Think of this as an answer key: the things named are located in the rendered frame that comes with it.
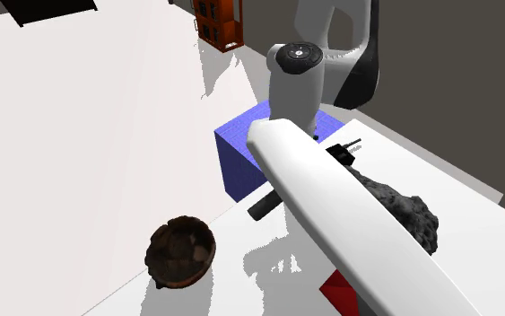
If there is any dark brown bowl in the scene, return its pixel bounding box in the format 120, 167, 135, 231
144, 215, 217, 290

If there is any orange-red shelf cabinet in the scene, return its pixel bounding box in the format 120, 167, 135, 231
192, 0, 245, 54

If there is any red flat box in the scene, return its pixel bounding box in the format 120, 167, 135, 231
318, 268, 361, 316

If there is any blue robot stand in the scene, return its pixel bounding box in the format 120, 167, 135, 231
213, 99, 346, 204

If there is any small black block with rod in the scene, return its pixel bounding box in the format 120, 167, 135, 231
325, 137, 363, 167

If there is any dark grey lumpy rock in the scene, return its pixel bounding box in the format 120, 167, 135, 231
347, 165, 440, 257

